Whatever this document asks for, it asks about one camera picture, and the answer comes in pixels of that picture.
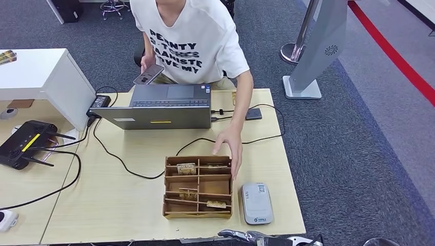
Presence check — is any person's left hand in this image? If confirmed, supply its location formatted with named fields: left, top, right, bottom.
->
left=212, top=125, right=244, bottom=181

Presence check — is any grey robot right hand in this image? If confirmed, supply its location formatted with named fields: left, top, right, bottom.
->
left=217, top=230, right=273, bottom=246

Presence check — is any person's right hand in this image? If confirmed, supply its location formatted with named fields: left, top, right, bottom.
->
left=140, top=53, right=157, bottom=74

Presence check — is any dark smartphone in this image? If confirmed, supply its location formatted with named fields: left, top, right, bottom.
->
left=133, top=64, right=165, bottom=86

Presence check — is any wooden card organizer box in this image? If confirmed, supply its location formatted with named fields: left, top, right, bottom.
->
left=162, top=155, right=234, bottom=220

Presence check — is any white card reader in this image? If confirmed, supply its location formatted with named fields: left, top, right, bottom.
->
left=241, top=182, right=274, bottom=226

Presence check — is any person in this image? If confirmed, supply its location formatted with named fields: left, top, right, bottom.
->
left=129, top=0, right=254, bottom=181

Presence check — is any patterned gold card stack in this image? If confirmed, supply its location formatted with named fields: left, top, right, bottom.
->
left=0, top=50, right=17, bottom=65

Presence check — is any black office chair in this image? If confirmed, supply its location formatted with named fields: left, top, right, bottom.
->
left=133, top=0, right=236, bottom=78

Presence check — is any small black hub box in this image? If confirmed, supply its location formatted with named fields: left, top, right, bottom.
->
left=245, top=108, right=263, bottom=121

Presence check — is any grey open laptop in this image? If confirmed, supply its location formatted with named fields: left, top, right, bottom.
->
left=90, top=84, right=212, bottom=131

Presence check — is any black laptop power adapter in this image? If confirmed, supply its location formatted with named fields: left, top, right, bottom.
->
left=89, top=95, right=111, bottom=109

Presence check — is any chrome stool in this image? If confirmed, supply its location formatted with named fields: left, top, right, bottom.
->
left=100, top=0, right=130, bottom=21

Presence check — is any black cabinet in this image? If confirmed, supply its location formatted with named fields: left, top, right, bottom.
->
left=51, top=0, right=84, bottom=25

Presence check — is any white paper slip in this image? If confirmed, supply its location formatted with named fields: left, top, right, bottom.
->
left=63, top=129, right=80, bottom=148

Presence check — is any grey kiosk stand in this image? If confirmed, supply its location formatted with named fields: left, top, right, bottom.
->
left=282, top=0, right=348, bottom=100

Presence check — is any grey round base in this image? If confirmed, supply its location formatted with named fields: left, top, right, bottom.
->
left=363, top=238, right=400, bottom=246

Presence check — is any brown cardboard piece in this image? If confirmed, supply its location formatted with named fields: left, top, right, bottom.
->
left=7, top=99, right=35, bottom=110

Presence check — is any round white device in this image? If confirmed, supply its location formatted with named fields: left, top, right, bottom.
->
left=0, top=108, right=19, bottom=121

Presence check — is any black router with antennas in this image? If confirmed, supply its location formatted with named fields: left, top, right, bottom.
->
left=0, top=120, right=77, bottom=171

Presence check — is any white power strip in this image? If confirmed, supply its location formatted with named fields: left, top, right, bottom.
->
left=0, top=209, right=19, bottom=232

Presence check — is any long black looping cable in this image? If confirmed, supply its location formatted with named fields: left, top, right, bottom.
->
left=87, top=103, right=285, bottom=180

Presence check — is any black adapter cable loop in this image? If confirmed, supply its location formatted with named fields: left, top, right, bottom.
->
left=95, top=87, right=119, bottom=109

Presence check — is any black plug cable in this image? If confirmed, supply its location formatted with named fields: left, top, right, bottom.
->
left=30, top=113, right=101, bottom=151

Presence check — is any chrome stanchion post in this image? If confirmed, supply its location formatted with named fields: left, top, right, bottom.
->
left=280, top=0, right=320, bottom=65

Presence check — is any thick black curved cable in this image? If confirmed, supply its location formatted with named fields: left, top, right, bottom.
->
left=0, top=149, right=83, bottom=211

